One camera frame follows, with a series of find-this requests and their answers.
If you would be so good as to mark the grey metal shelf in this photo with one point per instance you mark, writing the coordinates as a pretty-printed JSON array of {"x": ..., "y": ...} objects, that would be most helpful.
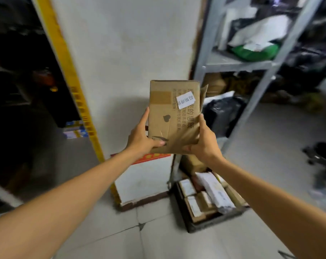
[{"x": 214, "y": 29}]

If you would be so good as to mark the small cardboard box white label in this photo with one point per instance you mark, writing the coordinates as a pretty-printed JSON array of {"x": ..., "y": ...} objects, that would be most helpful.
[{"x": 187, "y": 187}]

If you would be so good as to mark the red yellow wall sign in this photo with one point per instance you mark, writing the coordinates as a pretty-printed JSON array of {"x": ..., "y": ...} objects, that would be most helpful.
[{"x": 152, "y": 158}]

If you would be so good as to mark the cardboard box with black handwriting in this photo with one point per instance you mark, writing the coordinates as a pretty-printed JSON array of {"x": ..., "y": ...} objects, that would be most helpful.
[{"x": 194, "y": 209}]

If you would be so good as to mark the yellow vertical door strip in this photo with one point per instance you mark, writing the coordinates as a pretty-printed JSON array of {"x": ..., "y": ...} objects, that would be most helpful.
[{"x": 68, "y": 78}]

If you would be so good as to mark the person's right forearm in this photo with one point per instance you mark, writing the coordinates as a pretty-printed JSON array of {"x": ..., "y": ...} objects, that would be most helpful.
[{"x": 281, "y": 207}]

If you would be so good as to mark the black plastic bag parcel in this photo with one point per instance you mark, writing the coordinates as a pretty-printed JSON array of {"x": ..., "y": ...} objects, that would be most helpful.
[{"x": 222, "y": 115}]

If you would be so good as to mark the person's left hand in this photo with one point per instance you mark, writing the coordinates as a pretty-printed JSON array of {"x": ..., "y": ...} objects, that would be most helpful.
[{"x": 138, "y": 140}]

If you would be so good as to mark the red fire extinguisher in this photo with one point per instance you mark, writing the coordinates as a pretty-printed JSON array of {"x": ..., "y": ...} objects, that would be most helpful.
[{"x": 44, "y": 78}]

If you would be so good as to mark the green plastic mailer bag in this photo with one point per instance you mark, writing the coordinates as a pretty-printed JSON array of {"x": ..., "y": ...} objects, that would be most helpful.
[{"x": 257, "y": 53}]

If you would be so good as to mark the person's left forearm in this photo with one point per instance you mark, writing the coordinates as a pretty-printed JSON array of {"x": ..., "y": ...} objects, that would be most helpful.
[{"x": 57, "y": 207}]

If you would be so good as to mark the stacked brown cardboard boxes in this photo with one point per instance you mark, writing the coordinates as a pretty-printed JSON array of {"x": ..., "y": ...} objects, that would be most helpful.
[{"x": 215, "y": 83}]

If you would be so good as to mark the box with handwritten label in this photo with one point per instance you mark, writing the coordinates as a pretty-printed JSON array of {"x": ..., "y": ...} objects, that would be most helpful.
[{"x": 207, "y": 202}]

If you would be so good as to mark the background shelving with goods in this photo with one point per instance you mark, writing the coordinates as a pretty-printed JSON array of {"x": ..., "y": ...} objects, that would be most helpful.
[{"x": 314, "y": 37}]

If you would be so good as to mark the cardboard box black swirl logo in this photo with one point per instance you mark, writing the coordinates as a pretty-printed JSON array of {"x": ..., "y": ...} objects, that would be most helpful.
[{"x": 163, "y": 121}]

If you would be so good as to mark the small white blue carton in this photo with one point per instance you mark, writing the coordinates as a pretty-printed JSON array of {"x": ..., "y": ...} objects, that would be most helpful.
[{"x": 75, "y": 130}]

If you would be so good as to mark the person's right hand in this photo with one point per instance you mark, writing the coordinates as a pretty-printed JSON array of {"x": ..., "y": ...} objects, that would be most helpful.
[{"x": 207, "y": 148}]

